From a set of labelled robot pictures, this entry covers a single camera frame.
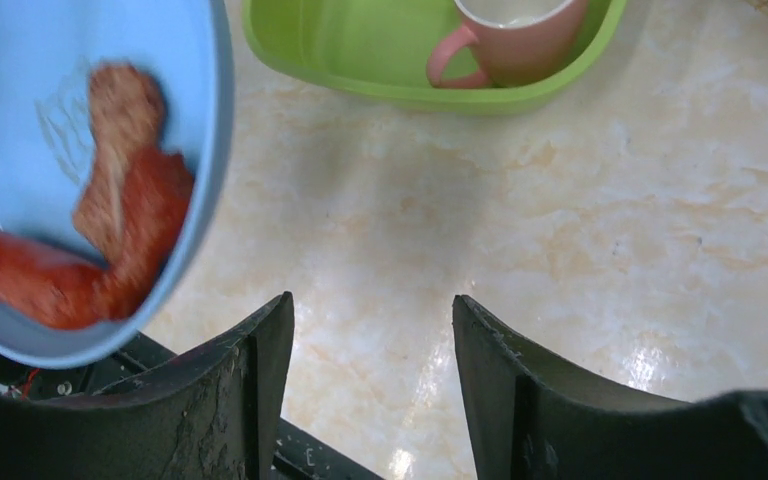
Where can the green plastic basin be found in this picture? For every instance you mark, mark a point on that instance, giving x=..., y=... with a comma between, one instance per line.
x=379, y=49

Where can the pink mug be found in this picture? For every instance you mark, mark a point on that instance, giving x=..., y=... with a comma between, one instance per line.
x=513, y=43

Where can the blue plate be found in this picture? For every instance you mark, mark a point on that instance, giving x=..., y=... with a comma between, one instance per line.
x=47, y=49

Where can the red food pieces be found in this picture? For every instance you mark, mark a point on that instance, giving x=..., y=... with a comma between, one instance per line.
x=64, y=291

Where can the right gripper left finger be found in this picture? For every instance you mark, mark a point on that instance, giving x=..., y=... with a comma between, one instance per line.
x=209, y=413

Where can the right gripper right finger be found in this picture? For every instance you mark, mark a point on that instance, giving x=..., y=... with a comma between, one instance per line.
x=532, y=414

